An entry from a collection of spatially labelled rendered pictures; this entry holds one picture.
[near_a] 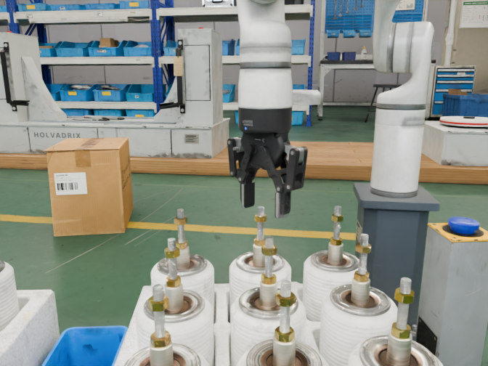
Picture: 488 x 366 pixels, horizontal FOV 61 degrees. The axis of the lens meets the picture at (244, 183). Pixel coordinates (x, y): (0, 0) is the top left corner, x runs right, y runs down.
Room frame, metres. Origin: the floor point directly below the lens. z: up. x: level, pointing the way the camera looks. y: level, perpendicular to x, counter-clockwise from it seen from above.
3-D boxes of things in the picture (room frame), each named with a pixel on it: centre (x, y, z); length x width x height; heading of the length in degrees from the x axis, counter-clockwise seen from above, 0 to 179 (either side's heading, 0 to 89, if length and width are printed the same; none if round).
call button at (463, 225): (0.57, -0.32, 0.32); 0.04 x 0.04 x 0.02
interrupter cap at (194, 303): (0.47, 0.09, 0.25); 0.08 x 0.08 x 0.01
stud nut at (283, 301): (0.36, -0.04, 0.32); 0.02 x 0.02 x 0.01; 20
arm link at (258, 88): (0.60, -0.04, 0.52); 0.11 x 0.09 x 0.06; 133
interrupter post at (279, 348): (0.36, -0.04, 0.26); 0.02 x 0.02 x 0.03
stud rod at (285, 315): (0.36, -0.04, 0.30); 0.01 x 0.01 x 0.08
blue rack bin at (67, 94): (5.57, 2.11, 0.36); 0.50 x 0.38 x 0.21; 172
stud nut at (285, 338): (0.36, -0.04, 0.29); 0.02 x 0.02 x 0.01; 20
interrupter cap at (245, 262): (0.60, -0.03, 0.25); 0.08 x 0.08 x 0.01
